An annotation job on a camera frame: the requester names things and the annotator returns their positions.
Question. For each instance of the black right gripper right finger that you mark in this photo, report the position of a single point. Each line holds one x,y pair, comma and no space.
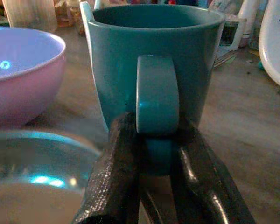
207,177

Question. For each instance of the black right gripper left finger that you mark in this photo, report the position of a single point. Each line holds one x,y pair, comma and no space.
112,168

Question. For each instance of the teal ceramic mug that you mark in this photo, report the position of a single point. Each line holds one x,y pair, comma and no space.
154,46

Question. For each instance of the clear drinking glass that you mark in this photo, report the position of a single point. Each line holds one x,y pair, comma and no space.
35,168

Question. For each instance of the pink bowl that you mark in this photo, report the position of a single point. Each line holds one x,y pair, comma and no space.
21,77

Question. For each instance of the white plastic stand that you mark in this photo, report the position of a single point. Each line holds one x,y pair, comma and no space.
231,35

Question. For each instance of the white plate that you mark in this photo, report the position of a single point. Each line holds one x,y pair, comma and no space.
274,44

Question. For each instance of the white bottle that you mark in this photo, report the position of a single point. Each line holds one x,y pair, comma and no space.
248,16

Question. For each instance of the translucent plastic container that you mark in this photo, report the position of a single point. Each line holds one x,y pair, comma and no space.
31,12

